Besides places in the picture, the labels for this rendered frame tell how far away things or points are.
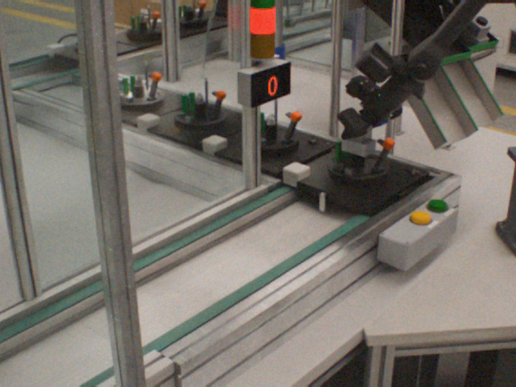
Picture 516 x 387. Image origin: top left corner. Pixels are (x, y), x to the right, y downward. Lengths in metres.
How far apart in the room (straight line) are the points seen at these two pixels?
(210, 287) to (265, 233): 0.23
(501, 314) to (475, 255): 0.22
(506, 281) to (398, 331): 0.30
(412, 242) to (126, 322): 0.68
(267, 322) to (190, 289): 0.19
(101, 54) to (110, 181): 0.15
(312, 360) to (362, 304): 0.20
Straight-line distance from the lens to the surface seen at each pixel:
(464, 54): 1.83
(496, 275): 1.59
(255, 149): 1.61
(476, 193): 1.93
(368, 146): 1.65
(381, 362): 1.46
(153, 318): 1.31
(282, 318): 1.30
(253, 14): 1.49
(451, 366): 2.72
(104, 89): 0.82
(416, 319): 1.42
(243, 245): 1.51
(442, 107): 1.91
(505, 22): 5.92
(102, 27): 0.81
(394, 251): 1.47
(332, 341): 1.35
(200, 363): 1.18
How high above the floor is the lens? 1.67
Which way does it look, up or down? 26 degrees down
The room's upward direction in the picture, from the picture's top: straight up
